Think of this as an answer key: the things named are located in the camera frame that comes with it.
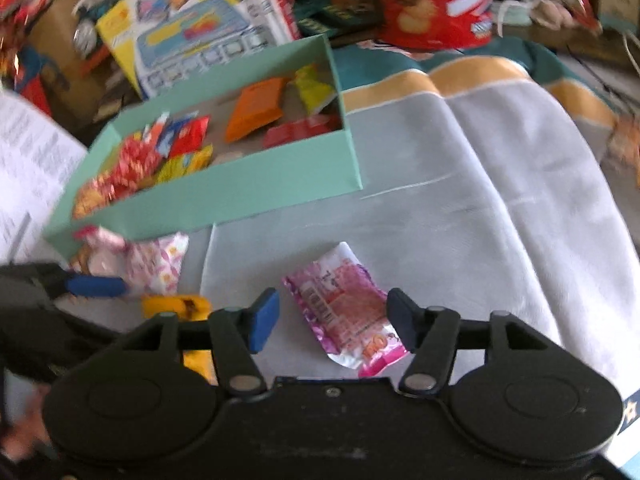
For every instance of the yellow green snack packet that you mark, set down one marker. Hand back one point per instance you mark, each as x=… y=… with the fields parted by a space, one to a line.
x=312 y=87

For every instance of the flat red snack packet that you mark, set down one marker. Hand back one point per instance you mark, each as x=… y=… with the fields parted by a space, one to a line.
x=300 y=130

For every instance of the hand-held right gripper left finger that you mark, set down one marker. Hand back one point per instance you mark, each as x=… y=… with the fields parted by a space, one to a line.
x=262 y=320

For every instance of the brown cardboard box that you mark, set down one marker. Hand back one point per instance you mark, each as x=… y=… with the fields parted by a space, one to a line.
x=55 y=45

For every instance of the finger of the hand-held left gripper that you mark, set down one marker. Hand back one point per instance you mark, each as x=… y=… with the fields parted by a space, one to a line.
x=95 y=287

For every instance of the toy tablet box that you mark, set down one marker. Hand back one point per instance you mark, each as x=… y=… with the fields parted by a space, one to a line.
x=200 y=20

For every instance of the red and blue snack packet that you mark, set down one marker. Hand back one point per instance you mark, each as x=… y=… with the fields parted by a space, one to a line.
x=187 y=135

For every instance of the white instruction manual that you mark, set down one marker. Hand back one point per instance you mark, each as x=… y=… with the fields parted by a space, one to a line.
x=35 y=160

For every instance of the clear packet with round cookie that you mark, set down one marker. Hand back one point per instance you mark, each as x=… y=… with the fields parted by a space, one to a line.
x=97 y=255

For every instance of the person's left hand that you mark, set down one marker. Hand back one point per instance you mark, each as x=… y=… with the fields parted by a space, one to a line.
x=30 y=427

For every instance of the red cookie tin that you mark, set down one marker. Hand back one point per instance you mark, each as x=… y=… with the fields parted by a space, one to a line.
x=425 y=10

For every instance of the plain orange snack packet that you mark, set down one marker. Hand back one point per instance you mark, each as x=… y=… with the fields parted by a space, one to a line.
x=255 y=107

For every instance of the mint green cardboard box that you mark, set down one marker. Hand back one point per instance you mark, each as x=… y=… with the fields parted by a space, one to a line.
x=225 y=195

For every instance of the bright pink snack packet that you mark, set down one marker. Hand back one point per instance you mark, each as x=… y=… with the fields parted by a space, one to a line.
x=340 y=305

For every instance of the crinkly red snack packet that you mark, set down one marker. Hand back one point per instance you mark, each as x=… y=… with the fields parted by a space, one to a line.
x=135 y=162

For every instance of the pale pink snack packet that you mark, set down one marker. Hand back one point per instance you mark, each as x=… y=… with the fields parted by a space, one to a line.
x=157 y=262

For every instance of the crinkly yellow snack packet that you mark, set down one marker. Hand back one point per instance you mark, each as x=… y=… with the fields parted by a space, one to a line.
x=182 y=165

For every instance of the yellow packet with brown marks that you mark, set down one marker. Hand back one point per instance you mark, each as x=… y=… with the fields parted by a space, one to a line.
x=172 y=306

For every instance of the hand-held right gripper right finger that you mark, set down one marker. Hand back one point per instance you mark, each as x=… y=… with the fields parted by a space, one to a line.
x=405 y=317

